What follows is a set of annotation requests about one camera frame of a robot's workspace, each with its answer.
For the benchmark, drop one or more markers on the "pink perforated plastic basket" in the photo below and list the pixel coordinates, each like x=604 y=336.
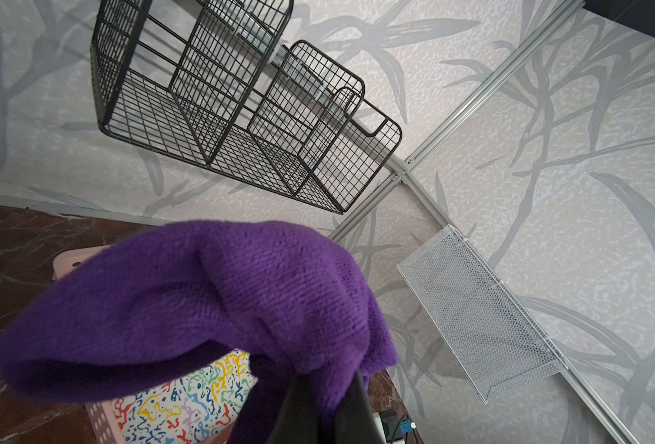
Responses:
x=97 y=416

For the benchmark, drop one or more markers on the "colourful squiggle pattern plate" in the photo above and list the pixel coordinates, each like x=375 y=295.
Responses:
x=219 y=390

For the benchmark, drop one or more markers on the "black wire wall basket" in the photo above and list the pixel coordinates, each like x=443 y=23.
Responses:
x=220 y=91

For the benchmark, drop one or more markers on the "white mesh wall basket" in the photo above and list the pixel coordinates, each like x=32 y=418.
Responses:
x=497 y=343

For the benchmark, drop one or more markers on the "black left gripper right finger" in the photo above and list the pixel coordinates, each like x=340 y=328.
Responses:
x=354 y=421

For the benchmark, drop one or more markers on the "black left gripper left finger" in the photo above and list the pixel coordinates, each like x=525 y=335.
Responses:
x=297 y=422

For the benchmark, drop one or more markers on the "purple microfiber cloth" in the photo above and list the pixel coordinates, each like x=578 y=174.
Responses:
x=171 y=300

